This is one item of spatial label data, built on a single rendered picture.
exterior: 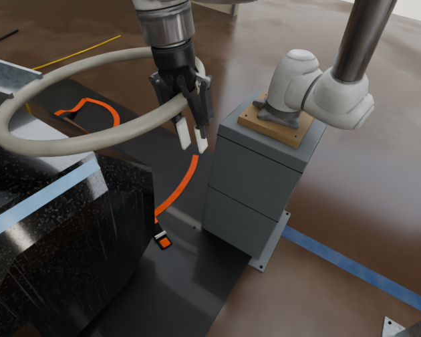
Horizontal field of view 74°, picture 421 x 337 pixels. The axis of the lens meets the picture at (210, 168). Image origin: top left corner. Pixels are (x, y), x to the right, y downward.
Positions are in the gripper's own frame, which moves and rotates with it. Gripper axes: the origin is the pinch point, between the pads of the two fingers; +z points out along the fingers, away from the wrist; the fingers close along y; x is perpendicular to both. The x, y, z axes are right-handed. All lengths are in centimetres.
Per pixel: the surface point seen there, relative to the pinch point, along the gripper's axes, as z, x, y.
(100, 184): 21.0, 5.4, 35.2
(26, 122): 6, 1, 66
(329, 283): 128, -48, -36
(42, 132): 8, 2, 58
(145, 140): 87, -91, 117
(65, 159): 11.7, 7.0, 43.3
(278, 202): 65, -43, -7
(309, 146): 40, -55, -16
